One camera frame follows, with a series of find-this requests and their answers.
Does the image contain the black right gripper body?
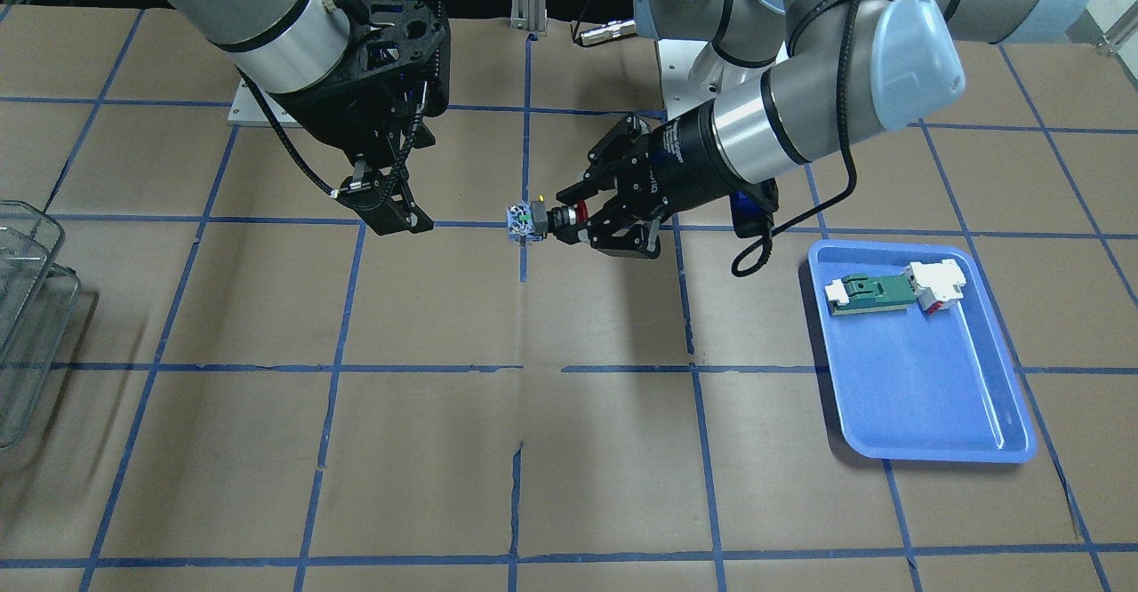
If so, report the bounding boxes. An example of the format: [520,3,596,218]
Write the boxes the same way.
[292,1,451,181]

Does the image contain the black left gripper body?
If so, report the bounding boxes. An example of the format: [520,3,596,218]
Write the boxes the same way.
[587,110,739,227]

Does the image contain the red emergency push button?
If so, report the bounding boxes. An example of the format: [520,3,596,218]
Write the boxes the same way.
[505,196,589,245]

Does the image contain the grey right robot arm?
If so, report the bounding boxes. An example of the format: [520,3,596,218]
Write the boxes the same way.
[167,0,451,235]

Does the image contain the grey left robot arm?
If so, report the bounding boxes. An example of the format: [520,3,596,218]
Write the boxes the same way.
[537,0,1089,277]

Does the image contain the green white terminal block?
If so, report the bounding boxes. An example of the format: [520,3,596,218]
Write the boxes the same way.
[824,276,916,316]

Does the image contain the white circuit breaker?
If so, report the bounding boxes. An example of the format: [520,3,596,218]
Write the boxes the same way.
[902,258,967,316]

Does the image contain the blue plastic tray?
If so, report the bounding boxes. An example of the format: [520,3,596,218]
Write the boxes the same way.
[807,239,1038,463]

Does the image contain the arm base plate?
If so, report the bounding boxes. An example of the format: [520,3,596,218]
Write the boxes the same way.
[228,76,308,128]
[657,40,765,121]

